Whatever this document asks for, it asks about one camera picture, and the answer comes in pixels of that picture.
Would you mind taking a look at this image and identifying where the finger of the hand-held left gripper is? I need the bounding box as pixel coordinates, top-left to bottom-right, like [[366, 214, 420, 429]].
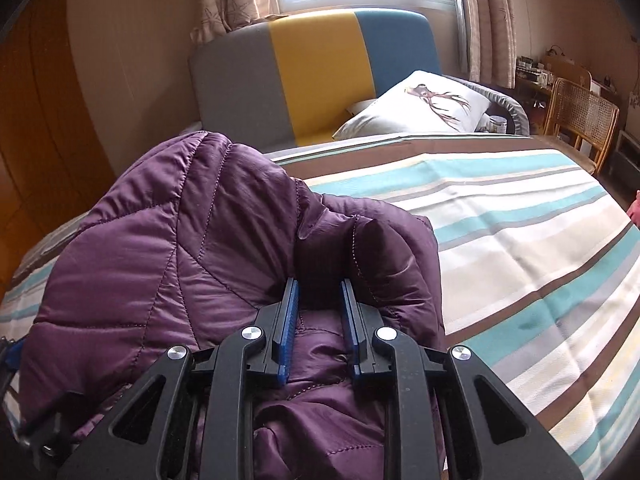
[[0, 338, 72, 461]]

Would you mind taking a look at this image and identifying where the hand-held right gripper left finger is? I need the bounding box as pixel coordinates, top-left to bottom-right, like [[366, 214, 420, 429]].
[[57, 277, 301, 480]]

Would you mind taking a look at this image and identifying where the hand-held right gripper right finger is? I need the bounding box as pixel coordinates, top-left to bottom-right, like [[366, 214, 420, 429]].
[[340, 279, 584, 480]]

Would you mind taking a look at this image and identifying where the purple quilted puffer jacket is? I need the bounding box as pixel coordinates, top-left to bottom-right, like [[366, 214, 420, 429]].
[[17, 131, 448, 480]]

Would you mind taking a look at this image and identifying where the striped bed sheet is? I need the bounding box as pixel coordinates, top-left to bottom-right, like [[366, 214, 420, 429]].
[[0, 132, 640, 480]]

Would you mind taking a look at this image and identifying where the white deer print pillow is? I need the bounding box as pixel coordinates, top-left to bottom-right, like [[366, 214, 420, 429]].
[[332, 71, 492, 141]]

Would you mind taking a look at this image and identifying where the grey yellow blue headboard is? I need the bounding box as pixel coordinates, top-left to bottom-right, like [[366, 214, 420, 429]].
[[189, 9, 444, 149]]

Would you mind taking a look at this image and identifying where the orange wooden wardrobe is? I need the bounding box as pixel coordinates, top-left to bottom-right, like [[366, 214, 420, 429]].
[[0, 0, 117, 291]]

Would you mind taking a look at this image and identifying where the cluttered wooden desk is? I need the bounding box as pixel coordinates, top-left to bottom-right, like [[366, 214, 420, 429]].
[[515, 52, 623, 111]]

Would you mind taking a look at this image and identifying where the rattan chair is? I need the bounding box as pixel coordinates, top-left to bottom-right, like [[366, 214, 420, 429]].
[[542, 78, 621, 177]]

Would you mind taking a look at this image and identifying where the beige patterned curtain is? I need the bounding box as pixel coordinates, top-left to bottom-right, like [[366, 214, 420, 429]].
[[447, 0, 516, 89], [192, 0, 282, 44]]

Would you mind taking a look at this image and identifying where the grey padded bed rail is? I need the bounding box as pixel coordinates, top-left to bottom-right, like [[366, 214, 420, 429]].
[[444, 75, 531, 137]]

